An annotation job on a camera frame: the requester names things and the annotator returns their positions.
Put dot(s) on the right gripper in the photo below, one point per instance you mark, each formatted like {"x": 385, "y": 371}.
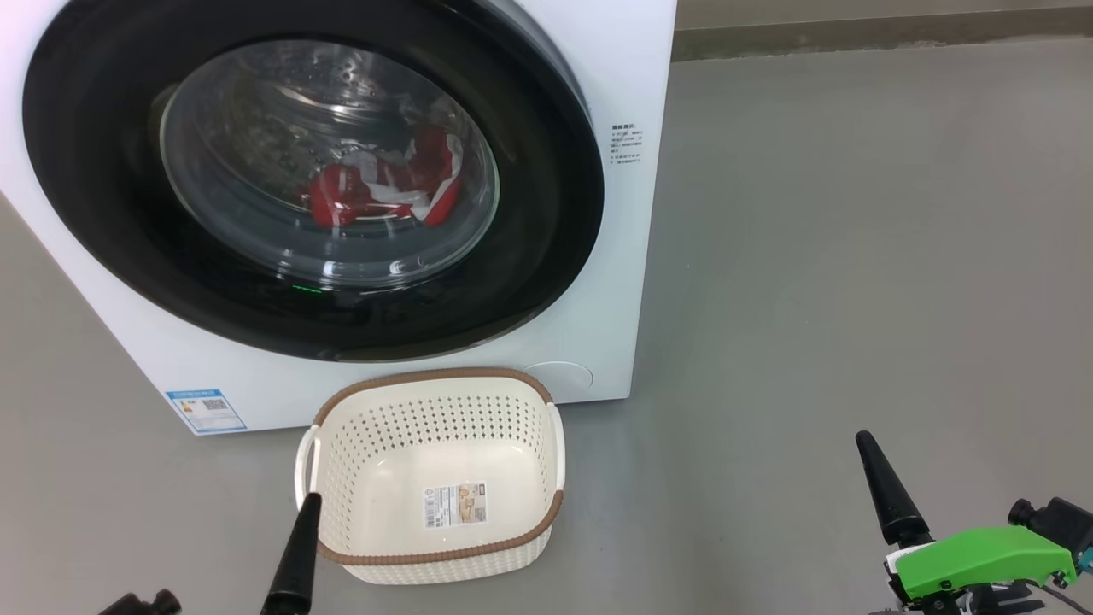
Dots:
{"x": 982, "y": 559}

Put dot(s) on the white front-load washing machine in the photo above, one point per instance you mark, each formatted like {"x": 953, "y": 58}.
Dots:
{"x": 615, "y": 256}

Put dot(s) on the black round washer door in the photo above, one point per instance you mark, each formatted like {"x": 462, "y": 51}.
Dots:
{"x": 529, "y": 256}

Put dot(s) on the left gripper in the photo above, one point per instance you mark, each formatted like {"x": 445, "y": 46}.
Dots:
{"x": 145, "y": 604}

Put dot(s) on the grey wall baseboard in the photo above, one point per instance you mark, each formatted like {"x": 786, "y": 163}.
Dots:
{"x": 854, "y": 34}

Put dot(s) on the cream perforated laundry basket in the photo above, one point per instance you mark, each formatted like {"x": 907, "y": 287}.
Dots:
{"x": 384, "y": 444}

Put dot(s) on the printed food package label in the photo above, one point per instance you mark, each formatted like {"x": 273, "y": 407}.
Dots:
{"x": 455, "y": 504}

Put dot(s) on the blue energy label sticker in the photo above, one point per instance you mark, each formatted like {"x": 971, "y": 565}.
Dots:
{"x": 207, "y": 411}

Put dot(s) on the round white filter cover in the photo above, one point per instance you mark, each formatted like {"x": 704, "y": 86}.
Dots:
{"x": 559, "y": 380}

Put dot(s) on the red and white garment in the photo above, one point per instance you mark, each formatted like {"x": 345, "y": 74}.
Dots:
{"x": 341, "y": 192}

